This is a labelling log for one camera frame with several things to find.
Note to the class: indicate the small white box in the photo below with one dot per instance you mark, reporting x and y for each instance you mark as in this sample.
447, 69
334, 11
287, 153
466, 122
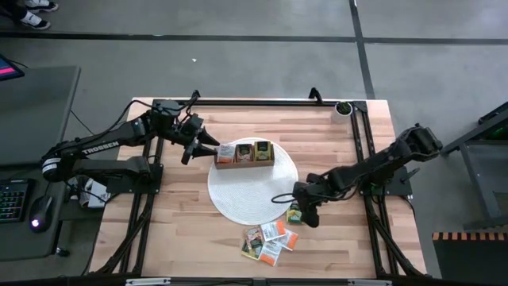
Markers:
97, 196

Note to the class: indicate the desk caster wheel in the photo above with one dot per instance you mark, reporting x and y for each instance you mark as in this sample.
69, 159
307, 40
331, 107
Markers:
61, 252

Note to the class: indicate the black computer mouse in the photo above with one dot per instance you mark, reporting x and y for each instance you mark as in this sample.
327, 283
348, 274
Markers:
39, 212

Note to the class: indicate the brown wooden tea box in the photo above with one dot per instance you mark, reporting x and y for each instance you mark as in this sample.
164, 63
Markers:
244, 165

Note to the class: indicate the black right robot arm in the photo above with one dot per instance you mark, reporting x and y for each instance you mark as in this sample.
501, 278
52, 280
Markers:
377, 163

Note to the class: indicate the black metal cart frame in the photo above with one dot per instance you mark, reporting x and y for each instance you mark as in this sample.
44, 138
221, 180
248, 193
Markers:
478, 178

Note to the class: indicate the black aluminium table frame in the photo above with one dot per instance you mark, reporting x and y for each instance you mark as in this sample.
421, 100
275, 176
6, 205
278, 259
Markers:
258, 103

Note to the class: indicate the black box with striped edge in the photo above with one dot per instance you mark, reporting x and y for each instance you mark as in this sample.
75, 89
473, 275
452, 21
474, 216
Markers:
468, 262

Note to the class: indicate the person's leg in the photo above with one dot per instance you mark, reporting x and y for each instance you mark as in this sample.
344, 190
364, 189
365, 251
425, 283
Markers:
10, 10

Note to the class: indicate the small grey item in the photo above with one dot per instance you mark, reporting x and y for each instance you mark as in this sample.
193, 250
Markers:
73, 190

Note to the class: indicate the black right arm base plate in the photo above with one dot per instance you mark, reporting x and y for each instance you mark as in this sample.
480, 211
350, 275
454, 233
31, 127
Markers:
399, 186

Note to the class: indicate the white round woven mat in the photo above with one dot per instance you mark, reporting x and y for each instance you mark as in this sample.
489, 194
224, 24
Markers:
254, 198

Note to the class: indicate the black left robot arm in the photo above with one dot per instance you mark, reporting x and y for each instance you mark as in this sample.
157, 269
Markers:
119, 139

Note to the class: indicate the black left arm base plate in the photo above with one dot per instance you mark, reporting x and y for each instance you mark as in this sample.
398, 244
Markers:
155, 186

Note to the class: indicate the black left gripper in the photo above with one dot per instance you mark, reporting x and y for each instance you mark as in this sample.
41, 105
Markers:
183, 129

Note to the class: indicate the silver foil packet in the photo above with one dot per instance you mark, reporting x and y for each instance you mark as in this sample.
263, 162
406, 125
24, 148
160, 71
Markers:
244, 152
262, 151

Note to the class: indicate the white pot with plant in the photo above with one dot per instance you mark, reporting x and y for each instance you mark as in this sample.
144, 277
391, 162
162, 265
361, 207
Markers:
341, 115

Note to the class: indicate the white orange Tazo tea packet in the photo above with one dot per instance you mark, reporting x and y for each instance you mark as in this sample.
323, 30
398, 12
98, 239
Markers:
273, 229
270, 254
289, 240
225, 153

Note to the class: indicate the dark grey desk surface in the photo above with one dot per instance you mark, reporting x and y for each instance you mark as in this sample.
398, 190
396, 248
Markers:
37, 115
20, 238

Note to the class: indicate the brown tea packet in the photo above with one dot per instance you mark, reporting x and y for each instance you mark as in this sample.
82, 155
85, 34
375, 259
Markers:
253, 236

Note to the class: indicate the black table clamp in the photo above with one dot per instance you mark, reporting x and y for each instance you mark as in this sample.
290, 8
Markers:
194, 95
315, 95

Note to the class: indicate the screen with pink stripe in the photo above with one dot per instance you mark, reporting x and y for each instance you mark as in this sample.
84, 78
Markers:
10, 68

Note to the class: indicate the backlit black keyboard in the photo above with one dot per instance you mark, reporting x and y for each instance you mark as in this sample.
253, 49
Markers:
14, 200

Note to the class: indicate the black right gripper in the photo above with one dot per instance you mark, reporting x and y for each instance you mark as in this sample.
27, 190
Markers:
311, 192

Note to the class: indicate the silver bracket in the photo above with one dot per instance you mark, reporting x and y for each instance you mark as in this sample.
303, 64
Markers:
369, 282
147, 281

